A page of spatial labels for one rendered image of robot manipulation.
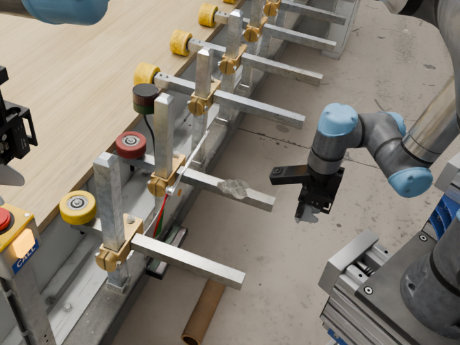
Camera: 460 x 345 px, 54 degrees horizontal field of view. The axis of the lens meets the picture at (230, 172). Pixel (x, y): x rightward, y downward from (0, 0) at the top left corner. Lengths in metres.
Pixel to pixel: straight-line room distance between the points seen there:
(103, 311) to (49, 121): 0.54
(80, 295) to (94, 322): 0.16
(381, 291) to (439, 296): 0.10
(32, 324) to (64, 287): 0.48
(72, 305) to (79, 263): 0.13
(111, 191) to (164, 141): 0.26
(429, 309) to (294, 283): 1.31
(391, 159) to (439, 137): 0.10
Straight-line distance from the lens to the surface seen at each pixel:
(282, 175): 1.11
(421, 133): 0.92
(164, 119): 1.08
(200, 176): 1.22
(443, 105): 0.90
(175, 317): 1.95
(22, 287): 0.77
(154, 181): 1.19
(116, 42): 1.71
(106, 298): 1.19
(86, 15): 0.39
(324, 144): 1.00
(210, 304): 1.90
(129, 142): 1.25
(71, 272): 1.34
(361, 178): 2.69
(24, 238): 0.66
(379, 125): 1.02
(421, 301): 0.85
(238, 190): 1.18
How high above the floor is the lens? 1.72
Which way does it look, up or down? 43 degrees down
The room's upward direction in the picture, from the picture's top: 9 degrees clockwise
